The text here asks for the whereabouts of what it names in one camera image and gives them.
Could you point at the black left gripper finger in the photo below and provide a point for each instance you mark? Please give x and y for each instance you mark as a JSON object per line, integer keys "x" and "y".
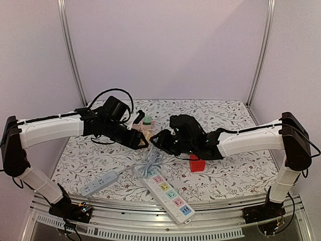
{"x": 143, "y": 141}
{"x": 138, "y": 147}

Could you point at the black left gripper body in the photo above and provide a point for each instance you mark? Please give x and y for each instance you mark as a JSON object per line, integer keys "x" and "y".
{"x": 132, "y": 140}

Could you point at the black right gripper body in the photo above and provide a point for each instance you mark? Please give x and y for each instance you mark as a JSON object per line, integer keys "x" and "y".
{"x": 168, "y": 140}

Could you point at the beige cube socket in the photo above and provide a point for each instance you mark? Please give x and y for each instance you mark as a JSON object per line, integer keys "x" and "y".
{"x": 148, "y": 137}

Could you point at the red cube socket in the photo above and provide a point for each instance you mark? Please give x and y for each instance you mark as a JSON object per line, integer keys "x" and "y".
{"x": 196, "y": 164}

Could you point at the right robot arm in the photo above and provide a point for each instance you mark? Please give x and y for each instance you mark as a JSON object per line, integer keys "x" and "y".
{"x": 186, "y": 136}

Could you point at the pink round socket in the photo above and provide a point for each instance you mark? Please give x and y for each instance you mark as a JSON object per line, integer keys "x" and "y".
{"x": 143, "y": 128}

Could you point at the green cube adapter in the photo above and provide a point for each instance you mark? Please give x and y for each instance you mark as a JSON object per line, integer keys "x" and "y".
{"x": 147, "y": 120}

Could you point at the floral table mat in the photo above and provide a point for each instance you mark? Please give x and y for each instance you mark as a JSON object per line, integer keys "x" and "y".
{"x": 83, "y": 161}

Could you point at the grey-blue power strip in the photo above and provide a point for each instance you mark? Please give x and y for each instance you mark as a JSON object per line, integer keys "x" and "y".
{"x": 99, "y": 184}

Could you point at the white colourful power strip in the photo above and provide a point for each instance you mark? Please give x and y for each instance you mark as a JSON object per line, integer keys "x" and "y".
{"x": 162, "y": 192}

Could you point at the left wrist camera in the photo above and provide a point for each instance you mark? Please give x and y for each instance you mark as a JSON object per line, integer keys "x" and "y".
{"x": 135, "y": 119}

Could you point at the left aluminium frame post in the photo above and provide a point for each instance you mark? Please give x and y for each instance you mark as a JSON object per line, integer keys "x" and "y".
{"x": 70, "y": 51}

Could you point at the aluminium frame post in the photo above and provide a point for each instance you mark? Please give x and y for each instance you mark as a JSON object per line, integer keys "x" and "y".
{"x": 263, "y": 50}
{"x": 70, "y": 51}

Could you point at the right aluminium frame post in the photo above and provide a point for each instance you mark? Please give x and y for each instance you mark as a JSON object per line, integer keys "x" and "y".
{"x": 263, "y": 50}

